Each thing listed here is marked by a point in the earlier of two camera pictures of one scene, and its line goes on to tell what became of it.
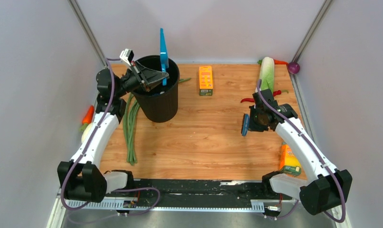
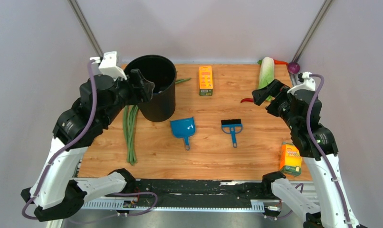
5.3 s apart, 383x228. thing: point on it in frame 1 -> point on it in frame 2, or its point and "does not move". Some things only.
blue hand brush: [245, 124] -> [233, 127]
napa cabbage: [267, 73] does not move
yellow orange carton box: [205, 80] does not move
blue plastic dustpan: [164, 56] -> [184, 128]
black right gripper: [252, 127] -> [275, 87]
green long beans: [131, 104] does not move
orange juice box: [289, 164] does not move
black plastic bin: [160, 104] does not move
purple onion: [293, 67] does not move
